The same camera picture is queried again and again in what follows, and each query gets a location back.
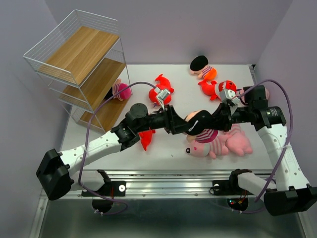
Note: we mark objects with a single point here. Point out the pink plush lying right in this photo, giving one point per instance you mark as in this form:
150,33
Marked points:
237,142

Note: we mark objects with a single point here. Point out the red whale plush back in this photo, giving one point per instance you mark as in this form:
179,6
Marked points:
162,84

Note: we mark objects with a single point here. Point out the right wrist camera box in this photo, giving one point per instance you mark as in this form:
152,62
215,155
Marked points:
229,97

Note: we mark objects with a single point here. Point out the red shark plush right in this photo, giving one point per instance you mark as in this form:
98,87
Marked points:
213,89

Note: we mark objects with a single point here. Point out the boy doll pink hat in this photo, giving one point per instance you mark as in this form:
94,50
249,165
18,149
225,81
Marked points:
119,91
200,130

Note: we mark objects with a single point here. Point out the white wire wooden shelf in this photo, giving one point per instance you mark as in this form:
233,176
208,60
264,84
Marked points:
81,58

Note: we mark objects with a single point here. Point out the aluminium rail frame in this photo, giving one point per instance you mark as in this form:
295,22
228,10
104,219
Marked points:
168,184

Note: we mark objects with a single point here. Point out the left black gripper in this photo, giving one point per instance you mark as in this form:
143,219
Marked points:
174,124

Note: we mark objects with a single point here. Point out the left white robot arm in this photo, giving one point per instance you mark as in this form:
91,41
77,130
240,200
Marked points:
62,172

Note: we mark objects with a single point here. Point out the red shark plush left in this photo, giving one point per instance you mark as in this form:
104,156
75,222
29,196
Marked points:
146,138

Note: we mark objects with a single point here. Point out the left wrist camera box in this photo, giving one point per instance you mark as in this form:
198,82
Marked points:
161,96

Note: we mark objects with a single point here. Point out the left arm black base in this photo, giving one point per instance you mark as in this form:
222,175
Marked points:
103,194

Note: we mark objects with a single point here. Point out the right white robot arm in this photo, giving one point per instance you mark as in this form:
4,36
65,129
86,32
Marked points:
287,190

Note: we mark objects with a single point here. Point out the pink plush far right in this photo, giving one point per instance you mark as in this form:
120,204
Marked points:
241,91

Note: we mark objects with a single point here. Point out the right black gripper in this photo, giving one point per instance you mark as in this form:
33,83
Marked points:
221,119

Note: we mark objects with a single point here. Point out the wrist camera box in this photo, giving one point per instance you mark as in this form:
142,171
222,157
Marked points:
161,96
229,97

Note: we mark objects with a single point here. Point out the red shark plush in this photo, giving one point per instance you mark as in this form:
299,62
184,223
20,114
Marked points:
146,138
213,89

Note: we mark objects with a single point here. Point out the pink frog plush striped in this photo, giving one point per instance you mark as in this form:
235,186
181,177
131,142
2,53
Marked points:
211,149

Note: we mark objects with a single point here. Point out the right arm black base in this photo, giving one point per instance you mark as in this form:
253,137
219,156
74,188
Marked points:
237,201

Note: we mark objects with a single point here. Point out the boy doll black hair orange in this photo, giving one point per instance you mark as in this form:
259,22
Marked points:
200,67

